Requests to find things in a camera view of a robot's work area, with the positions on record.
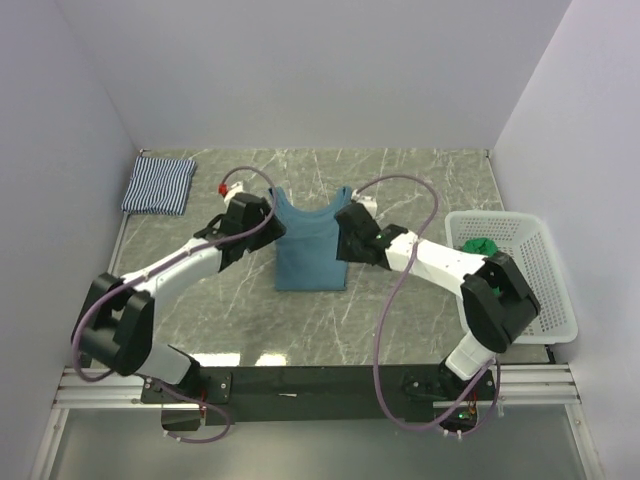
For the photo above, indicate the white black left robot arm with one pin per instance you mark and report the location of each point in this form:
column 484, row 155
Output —
column 116, row 324

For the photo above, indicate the white plastic laundry basket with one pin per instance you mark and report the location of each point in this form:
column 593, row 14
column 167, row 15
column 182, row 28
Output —
column 526, row 239

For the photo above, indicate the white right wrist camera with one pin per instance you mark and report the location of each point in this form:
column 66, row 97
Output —
column 368, row 202

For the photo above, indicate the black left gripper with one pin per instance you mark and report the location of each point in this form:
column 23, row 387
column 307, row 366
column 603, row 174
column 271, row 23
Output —
column 272, row 231

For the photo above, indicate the blue white striped tank top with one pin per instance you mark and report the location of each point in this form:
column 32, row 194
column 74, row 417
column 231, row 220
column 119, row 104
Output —
column 159, row 186

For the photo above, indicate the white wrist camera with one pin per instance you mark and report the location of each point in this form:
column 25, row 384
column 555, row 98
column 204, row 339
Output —
column 368, row 202
column 228, row 191

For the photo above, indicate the green tank top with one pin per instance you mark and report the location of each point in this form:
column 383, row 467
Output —
column 486, row 247

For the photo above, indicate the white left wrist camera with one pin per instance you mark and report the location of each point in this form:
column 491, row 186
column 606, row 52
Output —
column 228, row 191

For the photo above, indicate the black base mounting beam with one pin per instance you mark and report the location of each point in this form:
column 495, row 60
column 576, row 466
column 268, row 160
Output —
column 415, row 394

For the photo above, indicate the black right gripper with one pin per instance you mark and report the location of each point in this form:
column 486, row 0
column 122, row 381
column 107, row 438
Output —
column 343, row 253

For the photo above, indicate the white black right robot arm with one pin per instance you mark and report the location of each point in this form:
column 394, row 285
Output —
column 497, row 301

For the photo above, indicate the teal blue tank top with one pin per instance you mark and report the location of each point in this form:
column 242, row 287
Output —
column 306, row 255

